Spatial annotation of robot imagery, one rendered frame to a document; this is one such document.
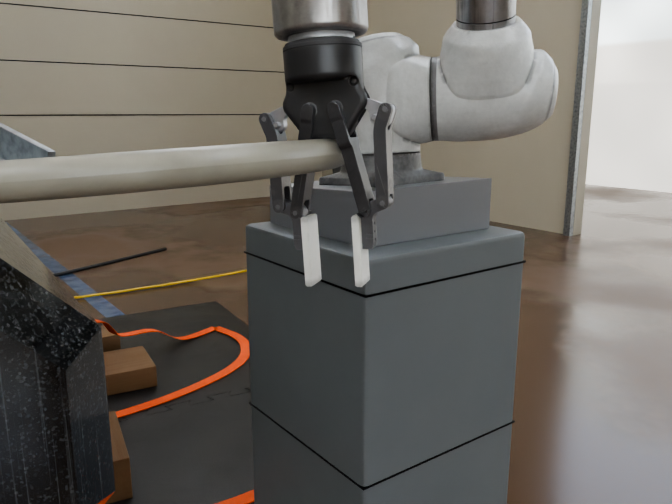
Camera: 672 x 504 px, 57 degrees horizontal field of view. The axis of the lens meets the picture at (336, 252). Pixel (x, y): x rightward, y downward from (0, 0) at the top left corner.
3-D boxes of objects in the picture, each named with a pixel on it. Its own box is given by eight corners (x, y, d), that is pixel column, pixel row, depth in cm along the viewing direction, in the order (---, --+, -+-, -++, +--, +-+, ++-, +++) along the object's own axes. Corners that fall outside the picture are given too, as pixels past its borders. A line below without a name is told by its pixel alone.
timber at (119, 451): (133, 498, 167) (129, 457, 164) (85, 510, 161) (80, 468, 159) (118, 445, 193) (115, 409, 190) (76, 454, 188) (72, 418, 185)
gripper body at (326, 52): (375, 40, 61) (380, 136, 62) (294, 49, 63) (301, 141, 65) (353, 28, 54) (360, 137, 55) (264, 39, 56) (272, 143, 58)
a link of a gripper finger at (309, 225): (307, 217, 61) (299, 217, 61) (312, 286, 62) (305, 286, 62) (317, 213, 64) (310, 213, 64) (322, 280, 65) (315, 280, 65)
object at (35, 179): (-247, 212, 61) (-254, 181, 60) (151, 172, 100) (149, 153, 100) (40, 212, 33) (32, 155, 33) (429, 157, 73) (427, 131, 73)
